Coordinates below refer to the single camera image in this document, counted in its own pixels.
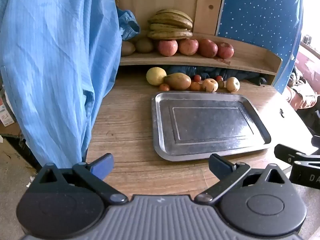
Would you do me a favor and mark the brown kiwi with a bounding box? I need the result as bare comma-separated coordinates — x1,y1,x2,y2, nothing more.
135,38,154,53
121,41,136,57

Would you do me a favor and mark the brown mango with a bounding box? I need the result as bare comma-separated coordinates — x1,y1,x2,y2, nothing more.
164,72,192,90

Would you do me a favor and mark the white carton box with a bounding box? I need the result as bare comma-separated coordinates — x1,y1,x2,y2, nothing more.
0,90,15,128

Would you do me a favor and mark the blue white-dotted cloth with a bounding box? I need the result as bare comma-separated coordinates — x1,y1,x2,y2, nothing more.
216,0,304,94

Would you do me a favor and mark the bunch of bananas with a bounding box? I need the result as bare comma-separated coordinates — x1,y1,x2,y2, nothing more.
147,9,193,40

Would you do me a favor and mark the pale spotted pear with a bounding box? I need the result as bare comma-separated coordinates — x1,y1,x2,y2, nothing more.
226,77,240,92

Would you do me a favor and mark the patterned cloth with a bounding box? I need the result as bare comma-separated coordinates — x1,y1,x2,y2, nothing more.
285,72,320,110

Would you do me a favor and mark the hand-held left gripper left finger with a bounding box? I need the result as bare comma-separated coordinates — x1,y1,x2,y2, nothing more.
36,153,128,205

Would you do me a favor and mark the dark red furniture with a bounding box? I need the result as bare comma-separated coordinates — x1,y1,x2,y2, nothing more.
292,41,320,90

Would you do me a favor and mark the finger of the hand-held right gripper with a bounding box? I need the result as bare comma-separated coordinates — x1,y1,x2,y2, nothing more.
274,144,304,166

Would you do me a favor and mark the dark cloth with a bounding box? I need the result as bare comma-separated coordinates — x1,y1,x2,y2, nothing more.
165,65,268,85

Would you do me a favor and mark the crumpled blue cloth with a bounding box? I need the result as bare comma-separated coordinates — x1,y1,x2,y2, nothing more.
116,7,141,40

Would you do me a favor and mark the wooden shelf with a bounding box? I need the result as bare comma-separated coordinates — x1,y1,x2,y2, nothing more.
119,31,283,75

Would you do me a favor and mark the red apple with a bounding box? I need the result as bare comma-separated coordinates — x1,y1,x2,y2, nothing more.
197,39,218,58
157,39,178,57
178,38,199,56
216,42,235,59

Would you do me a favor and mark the light blue hanging garment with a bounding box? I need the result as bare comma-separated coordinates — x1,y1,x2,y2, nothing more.
0,0,123,168

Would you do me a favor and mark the yellow-red apple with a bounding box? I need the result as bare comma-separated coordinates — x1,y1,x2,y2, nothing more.
202,78,219,92

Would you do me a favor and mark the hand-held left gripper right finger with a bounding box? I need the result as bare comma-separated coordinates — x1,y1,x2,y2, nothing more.
194,154,285,205

